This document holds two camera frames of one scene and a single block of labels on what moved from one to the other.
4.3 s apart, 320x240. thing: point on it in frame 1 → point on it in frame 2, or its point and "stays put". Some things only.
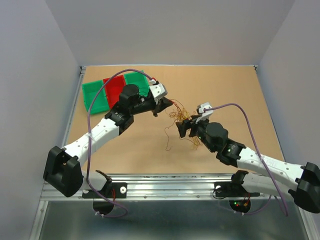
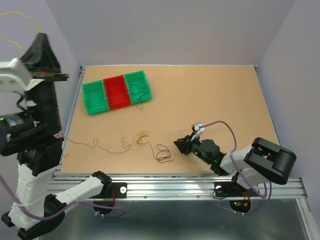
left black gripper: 162,103 → 43,58
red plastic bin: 114,86 stays put
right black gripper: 187,124 → 184,144
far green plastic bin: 139,79 stays put
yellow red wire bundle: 179,114 → 161,152
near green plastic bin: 100,103 stays put
